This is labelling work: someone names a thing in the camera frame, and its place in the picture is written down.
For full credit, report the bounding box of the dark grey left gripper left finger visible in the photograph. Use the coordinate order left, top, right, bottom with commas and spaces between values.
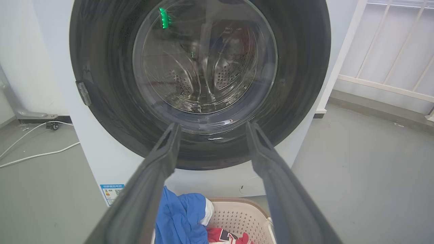
84, 123, 181, 244

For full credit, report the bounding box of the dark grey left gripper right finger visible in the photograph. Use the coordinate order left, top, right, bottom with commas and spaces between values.
245, 121, 343, 244

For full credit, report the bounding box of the white washing machine body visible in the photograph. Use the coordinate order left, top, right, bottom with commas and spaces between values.
33, 0, 359, 207

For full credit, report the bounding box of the black round washing machine door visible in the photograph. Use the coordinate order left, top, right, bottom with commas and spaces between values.
69, 0, 331, 170

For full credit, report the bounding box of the steel washing machine drum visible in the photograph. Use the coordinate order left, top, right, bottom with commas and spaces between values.
142, 20, 260, 114

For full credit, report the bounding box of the blue energy label sticker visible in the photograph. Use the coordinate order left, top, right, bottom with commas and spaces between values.
100, 184, 125, 206

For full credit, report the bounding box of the blue garment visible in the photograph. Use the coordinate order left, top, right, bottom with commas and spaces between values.
155, 186, 208, 244

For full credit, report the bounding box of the beige perforated laundry basket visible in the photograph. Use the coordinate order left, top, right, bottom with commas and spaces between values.
151, 198, 277, 244

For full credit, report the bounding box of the red and white garment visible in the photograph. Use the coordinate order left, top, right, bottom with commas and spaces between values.
206, 227, 254, 244

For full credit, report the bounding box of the grey metal stand base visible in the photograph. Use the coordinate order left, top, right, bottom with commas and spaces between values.
0, 66, 72, 131

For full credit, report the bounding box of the white railing fence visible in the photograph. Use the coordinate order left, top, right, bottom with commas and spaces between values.
314, 0, 434, 122

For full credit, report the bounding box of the white cable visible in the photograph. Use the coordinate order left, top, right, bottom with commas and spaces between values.
0, 142, 81, 168
0, 121, 74, 159

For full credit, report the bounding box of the grey door handle latch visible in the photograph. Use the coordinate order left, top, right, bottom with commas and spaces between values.
76, 80, 92, 106

